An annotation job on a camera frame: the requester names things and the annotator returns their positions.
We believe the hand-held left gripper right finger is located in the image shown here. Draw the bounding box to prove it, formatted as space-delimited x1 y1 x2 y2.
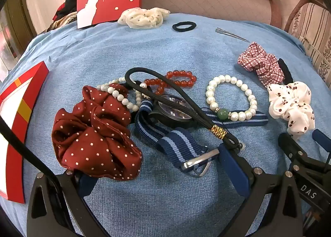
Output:
218 143 303 237

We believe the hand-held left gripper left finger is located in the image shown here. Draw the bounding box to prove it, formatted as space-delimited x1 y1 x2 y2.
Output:
26 170 109 237

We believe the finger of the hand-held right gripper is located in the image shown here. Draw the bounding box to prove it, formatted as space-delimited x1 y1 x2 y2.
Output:
278 132 314 168
312 129 331 152

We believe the black cord lanyard gold bead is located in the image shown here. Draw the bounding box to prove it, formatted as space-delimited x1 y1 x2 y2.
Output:
125 67 245 153

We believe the white cherry print scrunchie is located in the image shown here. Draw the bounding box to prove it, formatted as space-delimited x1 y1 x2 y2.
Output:
267 81 316 141

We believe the dark red polka dot scrunchie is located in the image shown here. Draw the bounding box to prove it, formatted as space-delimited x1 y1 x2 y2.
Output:
51 85 143 181

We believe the watch with blue striped strap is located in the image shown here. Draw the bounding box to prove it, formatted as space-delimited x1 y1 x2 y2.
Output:
133 94 269 178

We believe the red bead bracelet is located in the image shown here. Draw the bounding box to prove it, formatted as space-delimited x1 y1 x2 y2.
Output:
143 70 197 96

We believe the red plaid scrunchie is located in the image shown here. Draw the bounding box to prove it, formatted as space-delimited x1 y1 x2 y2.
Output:
237 42 285 88

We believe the silver hair clip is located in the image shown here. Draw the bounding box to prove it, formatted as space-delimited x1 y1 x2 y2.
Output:
215 28 251 43

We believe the blue cloth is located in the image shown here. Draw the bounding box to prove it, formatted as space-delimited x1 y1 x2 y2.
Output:
0 13 314 237

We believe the cream dotted scrunchie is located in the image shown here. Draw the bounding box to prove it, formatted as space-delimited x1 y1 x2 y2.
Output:
118 7 171 29

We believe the pile of dark clothes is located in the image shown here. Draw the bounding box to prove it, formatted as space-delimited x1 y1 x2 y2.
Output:
47 0 79 32

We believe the pearl bracelet with green bead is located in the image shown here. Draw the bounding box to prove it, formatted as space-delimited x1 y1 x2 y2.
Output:
206 75 258 122

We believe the black cable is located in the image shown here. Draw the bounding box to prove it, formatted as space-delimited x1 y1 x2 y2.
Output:
0 117 65 191

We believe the small pearl bracelet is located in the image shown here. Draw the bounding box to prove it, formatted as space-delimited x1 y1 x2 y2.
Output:
97 77 148 113

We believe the thin black hair tie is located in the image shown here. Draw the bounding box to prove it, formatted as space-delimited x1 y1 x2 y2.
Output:
172 21 197 32

